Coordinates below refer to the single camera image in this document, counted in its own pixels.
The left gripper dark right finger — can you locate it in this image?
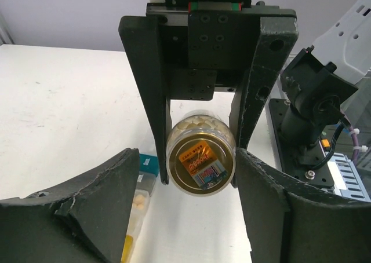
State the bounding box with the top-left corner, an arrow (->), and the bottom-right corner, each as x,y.
236,148 -> 370,262

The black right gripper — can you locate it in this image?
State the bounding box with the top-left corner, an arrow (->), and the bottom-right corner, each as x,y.
118,0 -> 299,185

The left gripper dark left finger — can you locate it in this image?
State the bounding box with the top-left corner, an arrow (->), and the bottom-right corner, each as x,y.
1,148 -> 140,262

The clear glass pill bottle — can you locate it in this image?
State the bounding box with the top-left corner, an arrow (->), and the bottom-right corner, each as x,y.
167,109 -> 235,165

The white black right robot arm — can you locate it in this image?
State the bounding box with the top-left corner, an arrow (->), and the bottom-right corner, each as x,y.
118,0 -> 370,184

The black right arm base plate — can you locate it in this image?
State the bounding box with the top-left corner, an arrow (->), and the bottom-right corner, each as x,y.
268,98 -> 334,189

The white slotted cable duct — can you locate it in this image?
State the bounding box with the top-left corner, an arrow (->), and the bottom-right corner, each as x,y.
328,153 -> 370,202

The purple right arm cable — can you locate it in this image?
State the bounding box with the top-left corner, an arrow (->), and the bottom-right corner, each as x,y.
340,109 -> 371,171

